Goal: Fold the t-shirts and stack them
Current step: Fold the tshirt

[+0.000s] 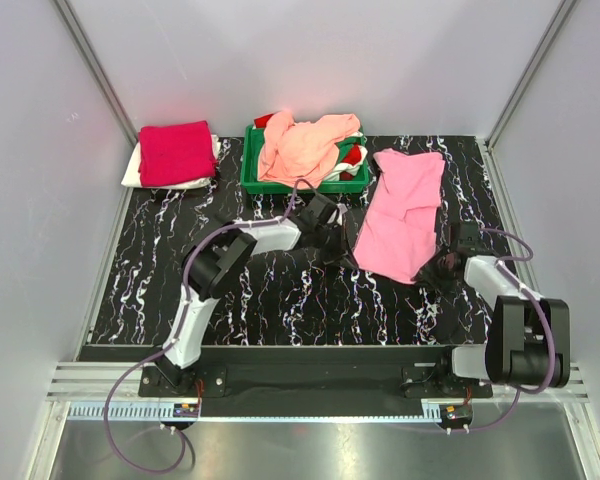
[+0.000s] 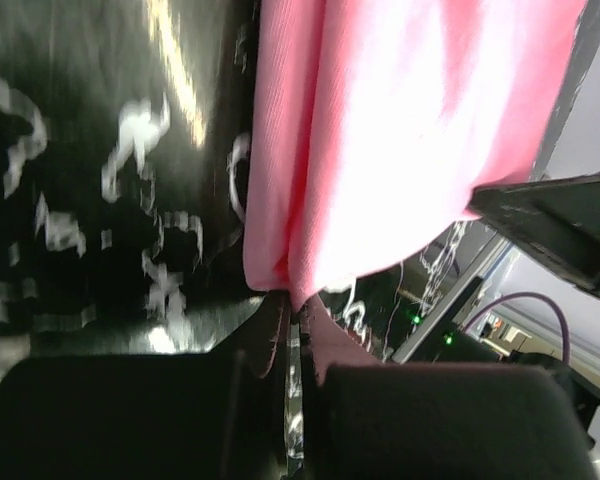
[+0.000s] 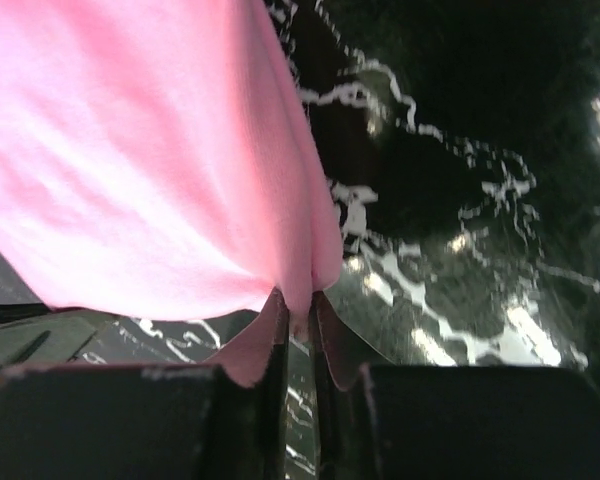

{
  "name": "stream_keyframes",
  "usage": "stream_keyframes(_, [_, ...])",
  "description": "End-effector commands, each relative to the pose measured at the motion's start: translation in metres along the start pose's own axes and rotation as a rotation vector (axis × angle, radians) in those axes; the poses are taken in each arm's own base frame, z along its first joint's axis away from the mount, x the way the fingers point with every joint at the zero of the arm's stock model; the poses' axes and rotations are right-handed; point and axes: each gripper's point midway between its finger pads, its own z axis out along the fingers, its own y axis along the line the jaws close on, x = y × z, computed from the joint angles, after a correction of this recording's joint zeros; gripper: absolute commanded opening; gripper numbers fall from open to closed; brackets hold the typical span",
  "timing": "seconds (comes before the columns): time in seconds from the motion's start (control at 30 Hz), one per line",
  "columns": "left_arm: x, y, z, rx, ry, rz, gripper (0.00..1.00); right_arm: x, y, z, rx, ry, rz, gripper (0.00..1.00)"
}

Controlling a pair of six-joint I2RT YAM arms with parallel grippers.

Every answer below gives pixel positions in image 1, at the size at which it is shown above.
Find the corner post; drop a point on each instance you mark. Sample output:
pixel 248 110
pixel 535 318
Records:
pixel 78 34
pixel 550 35

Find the peach t shirt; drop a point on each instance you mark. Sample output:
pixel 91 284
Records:
pixel 305 150

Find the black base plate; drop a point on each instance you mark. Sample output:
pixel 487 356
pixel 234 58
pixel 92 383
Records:
pixel 318 383

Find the pink t shirt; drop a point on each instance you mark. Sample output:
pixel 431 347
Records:
pixel 398 235

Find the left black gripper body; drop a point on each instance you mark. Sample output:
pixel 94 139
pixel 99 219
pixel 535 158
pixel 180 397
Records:
pixel 331 243

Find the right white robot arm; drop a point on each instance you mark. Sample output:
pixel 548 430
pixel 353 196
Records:
pixel 528 342

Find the folded magenta t shirt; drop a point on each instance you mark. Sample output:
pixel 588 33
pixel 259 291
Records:
pixel 176 154

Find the aluminium rail frame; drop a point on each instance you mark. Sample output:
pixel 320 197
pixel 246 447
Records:
pixel 97 427

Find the right corner post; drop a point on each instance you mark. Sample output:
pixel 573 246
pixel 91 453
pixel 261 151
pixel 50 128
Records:
pixel 550 35

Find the red white green t shirt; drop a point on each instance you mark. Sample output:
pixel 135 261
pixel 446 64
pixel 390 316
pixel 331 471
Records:
pixel 352 157

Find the left corner post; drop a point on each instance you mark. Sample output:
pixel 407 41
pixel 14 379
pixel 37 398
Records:
pixel 78 34

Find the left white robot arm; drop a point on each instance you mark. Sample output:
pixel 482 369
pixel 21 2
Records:
pixel 221 251

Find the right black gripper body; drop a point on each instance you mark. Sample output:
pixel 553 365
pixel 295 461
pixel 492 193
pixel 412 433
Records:
pixel 436 273

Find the folded white t shirt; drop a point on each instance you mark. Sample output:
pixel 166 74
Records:
pixel 131 178

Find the green plastic bin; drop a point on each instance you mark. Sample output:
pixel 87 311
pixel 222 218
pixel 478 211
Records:
pixel 253 142

